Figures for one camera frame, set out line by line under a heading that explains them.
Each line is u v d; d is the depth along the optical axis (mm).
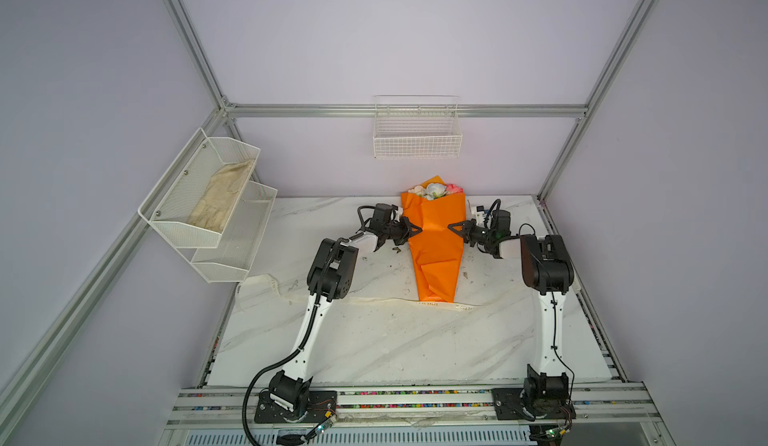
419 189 1181
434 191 1144
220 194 802
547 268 626
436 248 1041
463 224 1042
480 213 1044
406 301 910
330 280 675
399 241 1039
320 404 744
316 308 664
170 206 671
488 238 951
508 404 729
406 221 1019
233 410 748
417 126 952
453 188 1179
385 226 956
